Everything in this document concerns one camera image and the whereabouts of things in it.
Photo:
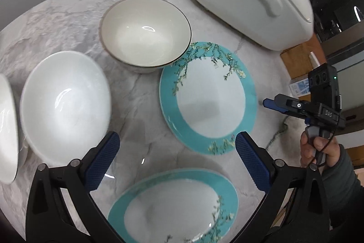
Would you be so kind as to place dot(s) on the person's right hand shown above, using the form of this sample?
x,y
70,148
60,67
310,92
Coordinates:
x,y
321,150

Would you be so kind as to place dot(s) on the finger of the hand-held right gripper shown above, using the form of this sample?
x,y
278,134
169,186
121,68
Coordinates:
x,y
298,107
273,104

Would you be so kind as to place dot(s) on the plain white bowl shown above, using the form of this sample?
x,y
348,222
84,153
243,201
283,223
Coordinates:
x,y
65,106

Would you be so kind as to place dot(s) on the white bowl with dark rim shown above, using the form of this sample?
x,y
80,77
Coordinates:
x,y
145,32
7,132

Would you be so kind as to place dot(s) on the teal floral plate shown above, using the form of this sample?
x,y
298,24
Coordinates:
x,y
176,203
207,97

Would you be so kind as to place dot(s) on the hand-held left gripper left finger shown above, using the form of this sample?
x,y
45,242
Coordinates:
x,y
102,157

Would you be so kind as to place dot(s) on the small blue white carton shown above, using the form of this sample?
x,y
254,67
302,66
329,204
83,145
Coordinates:
x,y
299,87

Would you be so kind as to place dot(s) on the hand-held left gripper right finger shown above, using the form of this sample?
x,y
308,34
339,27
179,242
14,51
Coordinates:
x,y
251,160

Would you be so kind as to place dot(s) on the person's right forearm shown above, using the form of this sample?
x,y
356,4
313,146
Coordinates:
x,y
344,189

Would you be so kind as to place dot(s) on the cardboard box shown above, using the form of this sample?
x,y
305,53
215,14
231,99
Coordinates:
x,y
298,59

